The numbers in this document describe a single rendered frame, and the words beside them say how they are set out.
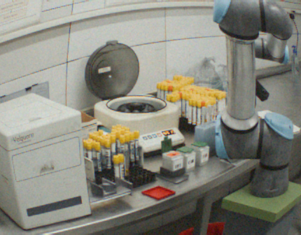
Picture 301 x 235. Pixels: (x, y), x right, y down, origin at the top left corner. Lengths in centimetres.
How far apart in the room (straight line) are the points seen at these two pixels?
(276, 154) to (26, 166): 70
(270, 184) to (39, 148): 66
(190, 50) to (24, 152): 145
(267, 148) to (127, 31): 102
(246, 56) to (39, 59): 95
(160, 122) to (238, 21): 83
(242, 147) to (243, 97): 15
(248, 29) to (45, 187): 66
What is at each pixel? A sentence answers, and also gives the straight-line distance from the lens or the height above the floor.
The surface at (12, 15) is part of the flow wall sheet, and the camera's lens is 199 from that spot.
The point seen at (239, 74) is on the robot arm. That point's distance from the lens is 145.
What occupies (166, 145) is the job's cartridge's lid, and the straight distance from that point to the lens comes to 184.
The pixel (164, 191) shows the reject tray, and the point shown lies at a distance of 176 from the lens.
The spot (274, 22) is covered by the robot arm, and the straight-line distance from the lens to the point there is 134.
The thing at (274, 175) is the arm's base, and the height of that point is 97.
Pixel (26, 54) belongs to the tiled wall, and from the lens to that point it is 208.
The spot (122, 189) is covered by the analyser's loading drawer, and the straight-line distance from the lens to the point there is 168.
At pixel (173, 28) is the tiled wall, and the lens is 258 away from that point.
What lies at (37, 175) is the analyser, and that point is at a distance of 143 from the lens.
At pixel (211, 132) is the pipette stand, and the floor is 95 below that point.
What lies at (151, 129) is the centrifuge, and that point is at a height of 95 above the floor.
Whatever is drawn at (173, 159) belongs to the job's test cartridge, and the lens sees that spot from 181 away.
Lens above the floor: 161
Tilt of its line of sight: 18 degrees down
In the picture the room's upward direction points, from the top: straight up
